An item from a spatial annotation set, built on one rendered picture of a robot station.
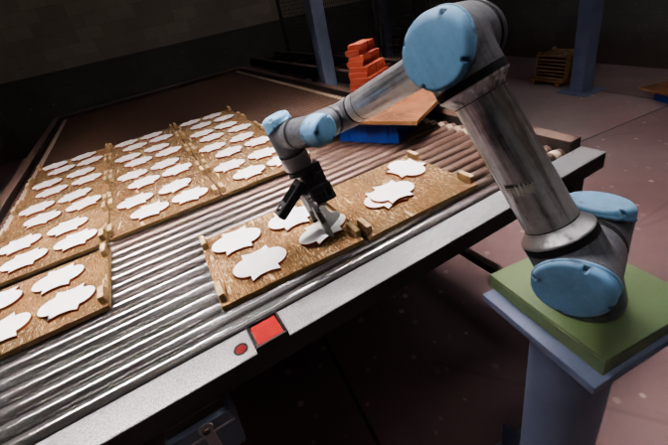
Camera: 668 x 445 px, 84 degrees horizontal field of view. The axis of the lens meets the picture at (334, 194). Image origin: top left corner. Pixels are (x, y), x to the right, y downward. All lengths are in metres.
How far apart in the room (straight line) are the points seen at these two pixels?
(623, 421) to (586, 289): 1.25
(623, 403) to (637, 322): 1.03
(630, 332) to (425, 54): 0.63
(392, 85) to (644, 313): 0.66
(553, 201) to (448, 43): 0.28
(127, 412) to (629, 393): 1.72
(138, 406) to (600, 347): 0.87
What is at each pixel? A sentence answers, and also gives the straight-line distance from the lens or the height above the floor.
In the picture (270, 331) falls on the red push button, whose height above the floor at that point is 0.93.
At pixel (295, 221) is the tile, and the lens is 1.17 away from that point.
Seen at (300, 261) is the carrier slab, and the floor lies 0.94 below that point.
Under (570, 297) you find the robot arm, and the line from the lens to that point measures 0.70.
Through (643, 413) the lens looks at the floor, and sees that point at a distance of 1.94.
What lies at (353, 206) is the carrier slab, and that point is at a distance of 1.19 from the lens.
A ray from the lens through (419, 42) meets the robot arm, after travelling 0.61.
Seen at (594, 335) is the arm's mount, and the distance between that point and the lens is 0.87.
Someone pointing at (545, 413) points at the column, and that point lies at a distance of 1.15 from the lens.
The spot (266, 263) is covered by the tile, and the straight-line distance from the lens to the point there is 1.03.
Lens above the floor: 1.55
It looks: 28 degrees down
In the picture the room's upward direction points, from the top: 12 degrees counter-clockwise
